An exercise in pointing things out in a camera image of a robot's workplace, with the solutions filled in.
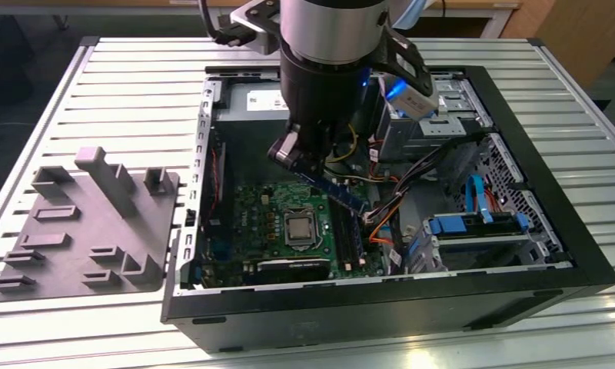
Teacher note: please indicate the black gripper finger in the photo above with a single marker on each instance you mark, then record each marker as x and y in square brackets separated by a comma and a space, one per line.
[328, 150]
[292, 153]

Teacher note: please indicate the dark blue RAM stick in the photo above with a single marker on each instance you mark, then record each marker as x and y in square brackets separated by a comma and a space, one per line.
[340, 194]
[356, 234]

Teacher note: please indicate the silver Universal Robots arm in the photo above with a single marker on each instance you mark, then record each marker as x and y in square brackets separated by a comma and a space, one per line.
[332, 30]

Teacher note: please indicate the grey power supply unit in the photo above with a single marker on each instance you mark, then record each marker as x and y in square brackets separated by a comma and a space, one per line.
[245, 138]

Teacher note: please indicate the green motherboard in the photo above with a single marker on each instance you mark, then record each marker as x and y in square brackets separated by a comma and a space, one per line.
[256, 207]

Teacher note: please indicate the silver CPU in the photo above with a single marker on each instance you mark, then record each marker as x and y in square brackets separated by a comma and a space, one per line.
[299, 229]

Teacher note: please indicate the silver metal disk bay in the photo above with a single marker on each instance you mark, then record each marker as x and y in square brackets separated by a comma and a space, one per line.
[440, 128]

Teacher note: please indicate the CPU socket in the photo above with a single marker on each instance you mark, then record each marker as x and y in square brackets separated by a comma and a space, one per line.
[300, 248]

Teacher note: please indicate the black graphics card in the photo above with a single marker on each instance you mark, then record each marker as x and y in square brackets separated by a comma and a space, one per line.
[292, 270]

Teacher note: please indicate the black disk blue carrier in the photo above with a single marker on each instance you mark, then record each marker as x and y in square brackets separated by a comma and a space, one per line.
[454, 225]

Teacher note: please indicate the wood-topped white-framed desk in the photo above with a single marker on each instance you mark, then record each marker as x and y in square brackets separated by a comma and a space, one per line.
[492, 5]

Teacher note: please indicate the black open PC case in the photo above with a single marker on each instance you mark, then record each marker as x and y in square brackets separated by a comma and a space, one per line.
[338, 319]

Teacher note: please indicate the grey plastic parts rack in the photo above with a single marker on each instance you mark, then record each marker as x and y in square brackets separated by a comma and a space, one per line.
[97, 246]

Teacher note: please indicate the wooden cabinet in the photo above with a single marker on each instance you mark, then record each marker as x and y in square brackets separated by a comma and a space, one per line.
[574, 34]

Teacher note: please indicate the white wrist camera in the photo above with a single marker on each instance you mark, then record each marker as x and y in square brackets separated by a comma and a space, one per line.
[415, 102]

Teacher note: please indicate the black camera bracket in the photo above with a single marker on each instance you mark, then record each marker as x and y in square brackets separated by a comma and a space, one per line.
[407, 57]

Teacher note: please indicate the silver camera bracket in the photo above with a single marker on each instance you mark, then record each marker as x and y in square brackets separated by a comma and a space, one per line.
[259, 23]

